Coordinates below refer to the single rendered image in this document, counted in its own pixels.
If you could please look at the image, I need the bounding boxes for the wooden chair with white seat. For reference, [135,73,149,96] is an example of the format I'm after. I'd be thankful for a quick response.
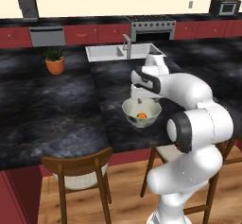
[41,146,114,224]

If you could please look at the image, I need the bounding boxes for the steel cooker with hob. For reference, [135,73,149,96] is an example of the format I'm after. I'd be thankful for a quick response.
[125,14,177,43]

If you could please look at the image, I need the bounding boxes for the dark grey coffee machine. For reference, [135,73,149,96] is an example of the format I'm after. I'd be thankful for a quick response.
[17,0,41,22]

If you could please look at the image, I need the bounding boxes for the wooden stool with white seat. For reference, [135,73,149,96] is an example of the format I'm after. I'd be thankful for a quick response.
[139,144,221,224]

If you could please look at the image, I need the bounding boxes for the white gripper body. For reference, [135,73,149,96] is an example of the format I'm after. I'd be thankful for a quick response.
[130,84,161,104]

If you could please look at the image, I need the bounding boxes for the white bowl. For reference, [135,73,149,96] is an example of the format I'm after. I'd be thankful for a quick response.
[121,97,163,129]

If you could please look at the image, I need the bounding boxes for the black microwave oven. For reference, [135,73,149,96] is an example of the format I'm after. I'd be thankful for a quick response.
[208,0,242,17]

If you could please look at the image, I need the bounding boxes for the red island cabinet panel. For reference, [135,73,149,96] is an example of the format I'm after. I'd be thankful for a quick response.
[0,164,43,224]

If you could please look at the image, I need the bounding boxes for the grey dishwasher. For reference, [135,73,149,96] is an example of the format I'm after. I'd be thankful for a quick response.
[28,26,66,48]

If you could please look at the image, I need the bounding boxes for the grey sink tap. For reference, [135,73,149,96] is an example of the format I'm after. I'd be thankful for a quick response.
[122,33,133,60]

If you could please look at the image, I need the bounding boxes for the white double sink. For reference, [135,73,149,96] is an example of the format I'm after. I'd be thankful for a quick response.
[84,43,167,63]

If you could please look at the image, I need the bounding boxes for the green plant in orange pot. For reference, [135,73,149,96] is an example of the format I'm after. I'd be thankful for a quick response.
[43,46,66,77]

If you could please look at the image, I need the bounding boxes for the red base cupboards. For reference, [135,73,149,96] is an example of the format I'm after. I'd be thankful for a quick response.
[173,19,242,41]
[63,23,132,46]
[0,26,33,50]

